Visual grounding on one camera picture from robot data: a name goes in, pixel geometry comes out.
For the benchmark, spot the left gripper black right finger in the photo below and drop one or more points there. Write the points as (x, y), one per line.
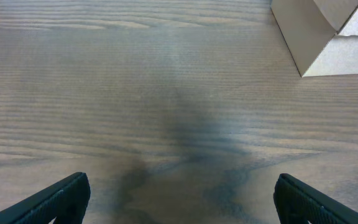
(298, 203)

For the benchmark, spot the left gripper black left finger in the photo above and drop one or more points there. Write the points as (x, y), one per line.
(64, 202)

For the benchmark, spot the cardboard box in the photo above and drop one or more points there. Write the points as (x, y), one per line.
(322, 36)

